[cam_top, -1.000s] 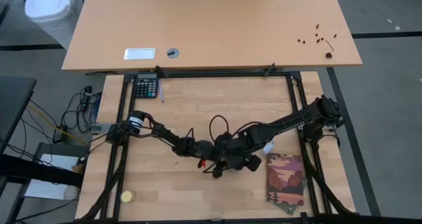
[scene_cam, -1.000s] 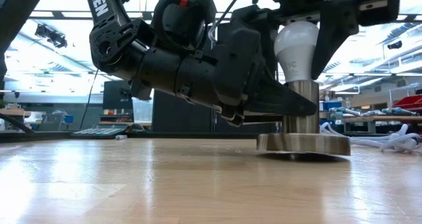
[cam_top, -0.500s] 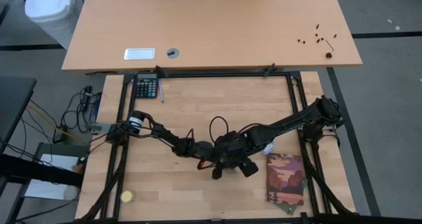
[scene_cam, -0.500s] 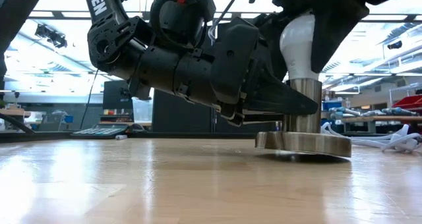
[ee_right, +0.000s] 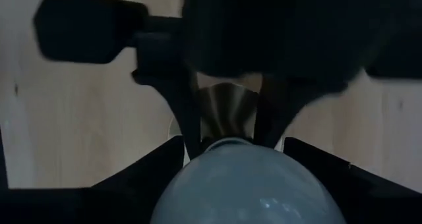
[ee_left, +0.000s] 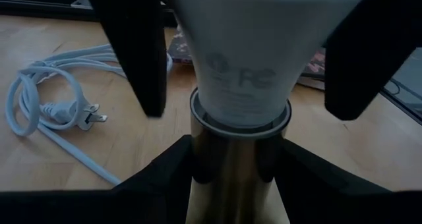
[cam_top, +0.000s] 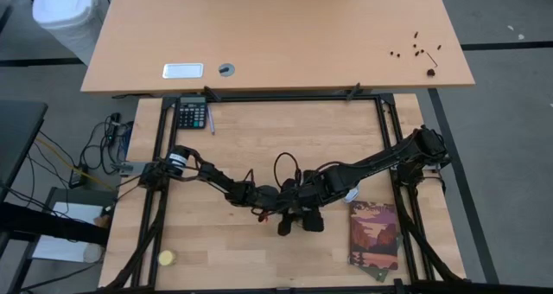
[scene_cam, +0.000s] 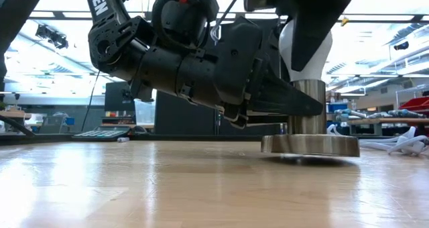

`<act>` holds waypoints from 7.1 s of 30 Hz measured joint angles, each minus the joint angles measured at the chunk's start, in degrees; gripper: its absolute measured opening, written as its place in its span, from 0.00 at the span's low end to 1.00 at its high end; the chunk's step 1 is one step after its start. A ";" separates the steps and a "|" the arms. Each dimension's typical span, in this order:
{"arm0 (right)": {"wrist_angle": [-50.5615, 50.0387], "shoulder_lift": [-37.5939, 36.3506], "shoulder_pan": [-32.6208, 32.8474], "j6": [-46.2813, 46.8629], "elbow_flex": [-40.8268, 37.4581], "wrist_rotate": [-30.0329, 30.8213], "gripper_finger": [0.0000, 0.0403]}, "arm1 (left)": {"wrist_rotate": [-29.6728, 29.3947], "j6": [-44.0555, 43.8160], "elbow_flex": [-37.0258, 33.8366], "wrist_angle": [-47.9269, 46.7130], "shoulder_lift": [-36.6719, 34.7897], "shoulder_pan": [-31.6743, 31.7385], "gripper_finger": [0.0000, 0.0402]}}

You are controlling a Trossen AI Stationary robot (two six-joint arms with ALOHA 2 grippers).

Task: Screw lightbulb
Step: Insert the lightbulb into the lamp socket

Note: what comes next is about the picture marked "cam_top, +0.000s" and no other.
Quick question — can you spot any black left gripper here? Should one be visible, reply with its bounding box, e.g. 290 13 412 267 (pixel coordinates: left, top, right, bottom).
252 179 299 237

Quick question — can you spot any landscape picture postcard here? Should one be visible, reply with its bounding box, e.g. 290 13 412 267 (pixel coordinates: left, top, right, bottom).
347 200 401 272

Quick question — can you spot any dark green card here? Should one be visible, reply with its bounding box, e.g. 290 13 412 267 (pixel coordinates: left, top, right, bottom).
360 235 405 284

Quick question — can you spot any black desk calculator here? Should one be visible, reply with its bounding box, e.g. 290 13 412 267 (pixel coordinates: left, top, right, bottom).
175 95 208 130

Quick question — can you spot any yellow tape roll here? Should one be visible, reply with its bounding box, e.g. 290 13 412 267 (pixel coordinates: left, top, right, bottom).
156 249 177 267

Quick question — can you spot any silver rectangular desk plate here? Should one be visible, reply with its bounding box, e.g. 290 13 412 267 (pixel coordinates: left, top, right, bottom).
162 62 205 80

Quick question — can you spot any light brown desk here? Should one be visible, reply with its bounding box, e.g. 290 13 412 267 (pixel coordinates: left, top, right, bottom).
79 0 476 95

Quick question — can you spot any black power strip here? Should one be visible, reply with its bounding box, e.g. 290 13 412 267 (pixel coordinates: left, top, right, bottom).
105 111 124 146

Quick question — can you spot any black power adapter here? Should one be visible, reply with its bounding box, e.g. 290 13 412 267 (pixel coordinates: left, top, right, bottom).
68 166 90 189

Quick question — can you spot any white paper sheet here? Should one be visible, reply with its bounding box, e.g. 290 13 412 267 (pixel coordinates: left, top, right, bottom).
32 201 105 264

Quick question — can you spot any black side table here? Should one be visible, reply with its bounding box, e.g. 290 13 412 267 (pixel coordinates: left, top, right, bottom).
0 101 48 200

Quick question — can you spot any white waste bin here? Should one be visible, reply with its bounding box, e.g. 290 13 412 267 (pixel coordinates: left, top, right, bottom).
32 0 105 66

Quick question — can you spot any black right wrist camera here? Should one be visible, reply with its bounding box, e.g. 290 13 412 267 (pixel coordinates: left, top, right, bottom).
302 207 325 233

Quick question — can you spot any black looped camera cable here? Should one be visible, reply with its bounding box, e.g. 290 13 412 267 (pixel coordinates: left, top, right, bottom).
273 151 302 187

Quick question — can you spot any black aluminium table frame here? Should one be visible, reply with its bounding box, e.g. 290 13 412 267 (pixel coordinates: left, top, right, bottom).
129 93 437 294

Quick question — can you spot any black cable sleeve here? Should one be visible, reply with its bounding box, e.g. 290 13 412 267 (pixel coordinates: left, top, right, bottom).
103 215 168 291
399 207 470 284

